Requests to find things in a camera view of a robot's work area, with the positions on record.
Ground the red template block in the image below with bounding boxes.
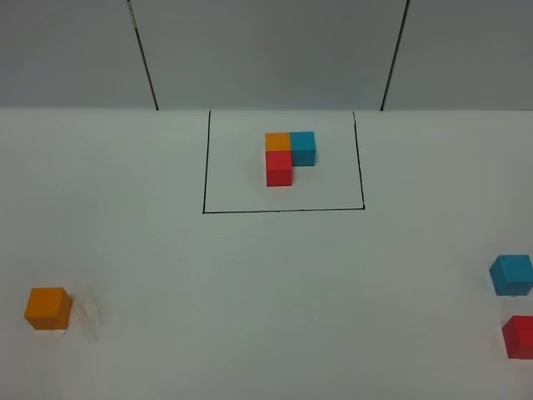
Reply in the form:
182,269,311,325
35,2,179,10
266,151,293,187

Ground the orange template block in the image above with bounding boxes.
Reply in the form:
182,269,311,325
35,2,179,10
265,132,291,152

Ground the blue template block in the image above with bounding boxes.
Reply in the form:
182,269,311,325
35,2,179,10
290,131,316,167

